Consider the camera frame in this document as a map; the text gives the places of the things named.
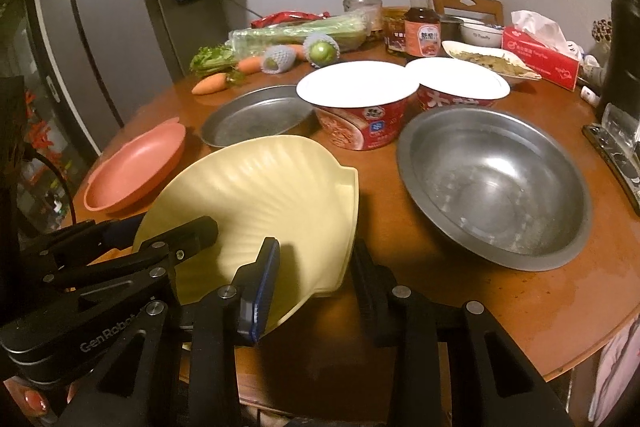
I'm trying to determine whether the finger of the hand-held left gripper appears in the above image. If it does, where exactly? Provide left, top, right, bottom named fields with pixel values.
left=42, top=216, right=219, bottom=294
left=20, top=216, right=148, bottom=269

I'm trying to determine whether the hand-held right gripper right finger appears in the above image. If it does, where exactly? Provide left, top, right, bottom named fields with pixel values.
left=350, top=239, right=576, bottom=427

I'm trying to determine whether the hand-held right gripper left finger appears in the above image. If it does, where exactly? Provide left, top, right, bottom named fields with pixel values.
left=70, top=237, right=281, bottom=427

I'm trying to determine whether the pink plate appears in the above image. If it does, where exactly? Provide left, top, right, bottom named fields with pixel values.
left=82, top=117, right=187, bottom=212

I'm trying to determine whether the yellow shell-shaped plate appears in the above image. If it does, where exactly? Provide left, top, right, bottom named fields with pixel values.
left=132, top=134, right=361, bottom=340

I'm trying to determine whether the oval metal plate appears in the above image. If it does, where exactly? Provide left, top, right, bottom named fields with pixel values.
left=200, top=84, right=318, bottom=148

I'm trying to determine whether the large metal bowl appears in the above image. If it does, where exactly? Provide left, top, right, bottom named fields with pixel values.
left=396, top=107, right=593, bottom=272

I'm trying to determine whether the person's left hand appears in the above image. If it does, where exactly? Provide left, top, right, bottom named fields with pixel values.
left=2, top=379, right=53, bottom=423

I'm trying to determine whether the glass door cabinet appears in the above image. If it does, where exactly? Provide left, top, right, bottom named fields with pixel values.
left=0, top=0, right=101, bottom=228

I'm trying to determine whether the green lettuce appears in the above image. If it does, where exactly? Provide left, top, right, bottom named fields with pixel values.
left=189, top=44, right=246, bottom=80

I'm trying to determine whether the grey refrigerator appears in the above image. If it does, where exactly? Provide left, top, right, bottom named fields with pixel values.
left=32, top=0, right=226, bottom=158

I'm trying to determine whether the red instant food bowl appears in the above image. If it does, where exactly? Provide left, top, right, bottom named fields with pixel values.
left=296, top=61, right=420, bottom=151
left=405, top=57, right=511, bottom=112

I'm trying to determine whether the green fruit in foam net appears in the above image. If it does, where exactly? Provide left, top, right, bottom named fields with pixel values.
left=303, top=33, right=341, bottom=68

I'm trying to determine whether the bagged celery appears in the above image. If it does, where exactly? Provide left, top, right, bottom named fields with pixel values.
left=229, top=13, right=373, bottom=58

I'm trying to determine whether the red snack packet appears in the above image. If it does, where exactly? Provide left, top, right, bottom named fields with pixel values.
left=250, top=11, right=333, bottom=30

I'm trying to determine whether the pink cloth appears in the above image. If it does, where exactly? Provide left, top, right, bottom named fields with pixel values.
left=590, top=317, right=640, bottom=427

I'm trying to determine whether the sauce jar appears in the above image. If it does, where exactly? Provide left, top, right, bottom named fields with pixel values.
left=382, top=7, right=411, bottom=56

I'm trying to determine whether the white dish with food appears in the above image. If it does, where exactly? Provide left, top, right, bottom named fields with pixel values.
left=441, top=39, right=542, bottom=88

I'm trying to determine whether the brown vinegar bottle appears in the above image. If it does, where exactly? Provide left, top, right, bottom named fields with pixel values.
left=404, top=0, right=442, bottom=60

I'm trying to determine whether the black power strip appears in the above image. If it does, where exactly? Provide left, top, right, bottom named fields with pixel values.
left=581, top=123, right=640, bottom=202

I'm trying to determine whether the metal pot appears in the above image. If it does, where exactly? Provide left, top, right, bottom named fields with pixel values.
left=440, top=16, right=466, bottom=42

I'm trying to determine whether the glass jar with black lid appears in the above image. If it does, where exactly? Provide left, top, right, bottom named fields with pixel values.
left=342, top=0, right=383, bottom=32

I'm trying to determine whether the white ceramic bowl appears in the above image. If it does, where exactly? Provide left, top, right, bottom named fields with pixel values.
left=459, top=21, right=504, bottom=49

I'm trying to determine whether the red tissue box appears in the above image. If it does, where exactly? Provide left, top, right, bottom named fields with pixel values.
left=501, top=10, right=583, bottom=92

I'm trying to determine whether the clear plastic stand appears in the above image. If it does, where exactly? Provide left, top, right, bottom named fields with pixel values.
left=600, top=102, right=640, bottom=168

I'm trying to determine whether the wooden chair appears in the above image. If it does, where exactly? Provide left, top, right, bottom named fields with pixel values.
left=432, top=0, right=504, bottom=25

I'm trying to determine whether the black thermos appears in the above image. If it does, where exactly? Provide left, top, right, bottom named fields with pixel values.
left=595, top=0, right=640, bottom=122

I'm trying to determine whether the beaded ornament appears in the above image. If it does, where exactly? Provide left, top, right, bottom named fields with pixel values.
left=592, top=19, right=614, bottom=44

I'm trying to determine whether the black cable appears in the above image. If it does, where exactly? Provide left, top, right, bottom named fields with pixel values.
left=27, top=149, right=77, bottom=225

